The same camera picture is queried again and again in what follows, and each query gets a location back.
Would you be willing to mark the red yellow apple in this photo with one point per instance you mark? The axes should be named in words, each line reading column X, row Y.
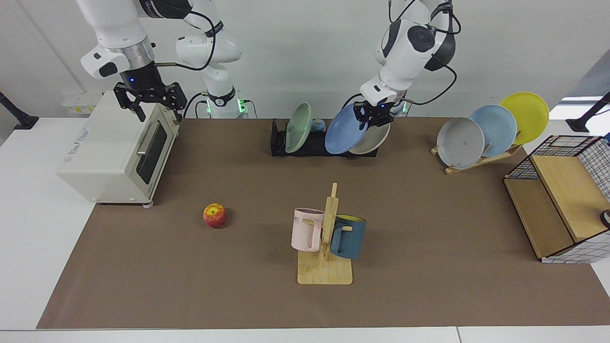
column 215, row 216

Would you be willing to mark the beige plate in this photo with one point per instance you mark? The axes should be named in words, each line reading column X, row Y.
column 374, row 140

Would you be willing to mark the pale green plate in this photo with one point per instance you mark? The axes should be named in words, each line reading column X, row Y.
column 298, row 128

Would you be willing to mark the black dish rack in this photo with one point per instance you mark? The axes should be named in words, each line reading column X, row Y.
column 305, row 150

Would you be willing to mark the grey plate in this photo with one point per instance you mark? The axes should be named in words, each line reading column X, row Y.
column 460, row 143

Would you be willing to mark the wooden plate rack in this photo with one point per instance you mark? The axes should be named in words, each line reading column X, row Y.
column 469, row 164

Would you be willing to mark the light blue plate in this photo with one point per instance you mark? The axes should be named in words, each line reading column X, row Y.
column 498, row 128

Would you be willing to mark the yellow plate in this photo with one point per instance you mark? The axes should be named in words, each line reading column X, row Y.
column 529, row 114

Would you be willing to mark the small white box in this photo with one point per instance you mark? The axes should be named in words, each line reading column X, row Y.
column 81, row 104

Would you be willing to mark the pale toaster oven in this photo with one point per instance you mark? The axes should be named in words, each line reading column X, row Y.
column 105, row 157

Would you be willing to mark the small blue round thing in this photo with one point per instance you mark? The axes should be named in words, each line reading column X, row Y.
column 318, row 126

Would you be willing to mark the brown table cloth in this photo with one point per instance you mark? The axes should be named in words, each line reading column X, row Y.
column 429, row 214

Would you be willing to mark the black stand base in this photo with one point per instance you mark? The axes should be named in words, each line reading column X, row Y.
column 584, row 123
column 19, row 119

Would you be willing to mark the dark teal cup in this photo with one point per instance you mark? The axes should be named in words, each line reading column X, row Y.
column 350, row 238

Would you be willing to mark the pink cup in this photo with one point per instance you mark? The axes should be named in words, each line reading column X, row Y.
column 305, row 233

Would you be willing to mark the wooden cup stand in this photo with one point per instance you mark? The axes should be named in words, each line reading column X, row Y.
column 324, row 274

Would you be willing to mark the small dark round object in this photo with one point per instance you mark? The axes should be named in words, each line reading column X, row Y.
column 606, row 219

